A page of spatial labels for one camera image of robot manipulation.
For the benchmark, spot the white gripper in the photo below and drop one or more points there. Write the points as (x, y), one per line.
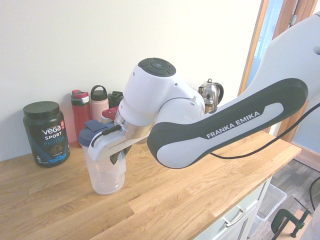
(110, 147)

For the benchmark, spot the clear pitcher with blue lid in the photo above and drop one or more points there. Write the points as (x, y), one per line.
(107, 175)

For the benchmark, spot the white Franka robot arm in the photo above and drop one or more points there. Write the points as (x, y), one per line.
(225, 125)

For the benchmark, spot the red water bottle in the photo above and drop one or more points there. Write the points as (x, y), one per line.
(80, 117)

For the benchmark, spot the pink bottle with black lid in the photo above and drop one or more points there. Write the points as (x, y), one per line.
(98, 105)

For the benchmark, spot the black shaker bottle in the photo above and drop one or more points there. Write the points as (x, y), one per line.
(115, 98)

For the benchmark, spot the black Vega protein tub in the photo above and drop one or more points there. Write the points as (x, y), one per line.
(46, 135)

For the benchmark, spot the chrome kettle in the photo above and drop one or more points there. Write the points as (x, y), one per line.
(210, 93)

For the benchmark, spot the white kitchen cabinet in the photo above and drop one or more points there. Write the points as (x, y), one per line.
(240, 220)

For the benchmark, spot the clear plastic storage bin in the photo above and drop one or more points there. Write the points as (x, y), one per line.
(275, 197)

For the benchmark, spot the green metal clamp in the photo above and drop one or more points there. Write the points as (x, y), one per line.
(278, 220)

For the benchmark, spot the metal door hinge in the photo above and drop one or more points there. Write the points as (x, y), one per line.
(293, 19)

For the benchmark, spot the red wrist camera mount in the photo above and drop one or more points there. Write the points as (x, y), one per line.
(111, 113)

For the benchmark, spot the wooden door frame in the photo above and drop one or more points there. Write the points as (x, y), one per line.
(258, 25)

